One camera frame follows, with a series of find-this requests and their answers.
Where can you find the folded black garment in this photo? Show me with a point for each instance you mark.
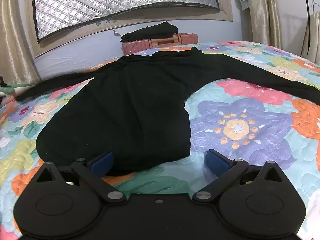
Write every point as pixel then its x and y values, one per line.
pixel 152 31

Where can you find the hanging cream garment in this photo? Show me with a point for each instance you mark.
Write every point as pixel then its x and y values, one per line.
pixel 313 35

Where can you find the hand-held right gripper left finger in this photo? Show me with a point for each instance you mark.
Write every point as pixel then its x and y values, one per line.
pixel 102 162

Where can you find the beige satin curtain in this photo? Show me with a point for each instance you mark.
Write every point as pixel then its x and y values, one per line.
pixel 262 12
pixel 12 35

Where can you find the pink suitcase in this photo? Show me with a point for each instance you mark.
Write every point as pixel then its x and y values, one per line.
pixel 187 38

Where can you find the floral quilted blanket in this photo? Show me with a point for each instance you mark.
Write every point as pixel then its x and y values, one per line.
pixel 250 130

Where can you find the silver quilted window shade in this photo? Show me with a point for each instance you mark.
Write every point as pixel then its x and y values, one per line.
pixel 112 0

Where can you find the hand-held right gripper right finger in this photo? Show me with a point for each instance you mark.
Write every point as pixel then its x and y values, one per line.
pixel 217 162

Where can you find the black sweater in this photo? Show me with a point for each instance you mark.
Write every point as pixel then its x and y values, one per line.
pixel 125 105

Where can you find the white and green plush pillow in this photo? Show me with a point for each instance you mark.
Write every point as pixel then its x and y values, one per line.
pixel 10 88

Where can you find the black clothes rack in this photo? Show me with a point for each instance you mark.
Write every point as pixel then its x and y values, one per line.
pixel 306 10

